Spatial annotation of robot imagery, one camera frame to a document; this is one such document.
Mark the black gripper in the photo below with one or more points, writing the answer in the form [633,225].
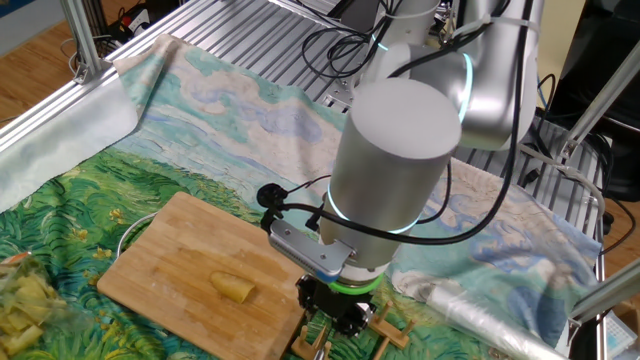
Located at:
[340,302]

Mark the steel kitchen knife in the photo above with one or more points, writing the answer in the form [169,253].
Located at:
[320,354]

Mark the wooden peg rack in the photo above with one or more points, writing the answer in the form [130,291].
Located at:
[395,332]

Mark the peeled potato piece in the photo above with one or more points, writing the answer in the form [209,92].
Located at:
[232,287]

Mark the clear plastic bag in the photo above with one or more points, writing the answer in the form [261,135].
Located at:
[475,315]

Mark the wooden cutting board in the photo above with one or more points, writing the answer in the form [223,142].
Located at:
[175,250]

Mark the painted landscape tablecloth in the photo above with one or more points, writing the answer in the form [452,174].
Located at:
[225,125]

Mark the white box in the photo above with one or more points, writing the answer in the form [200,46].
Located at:
[614,335]

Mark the bag of chopped potato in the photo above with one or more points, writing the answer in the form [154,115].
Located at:
[25,310]

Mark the power strip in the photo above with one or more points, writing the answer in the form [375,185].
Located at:
[135,20]

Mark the black monitor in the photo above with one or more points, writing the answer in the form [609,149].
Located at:
[615,20]

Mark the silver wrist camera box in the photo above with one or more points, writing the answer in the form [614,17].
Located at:
[310,250]

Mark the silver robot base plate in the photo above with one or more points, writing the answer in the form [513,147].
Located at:
[340,97]

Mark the aluminium frame beam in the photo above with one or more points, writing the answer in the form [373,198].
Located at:
[610,292]

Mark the aluminium frame post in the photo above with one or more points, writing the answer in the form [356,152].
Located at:
[600,100]
[82,40]

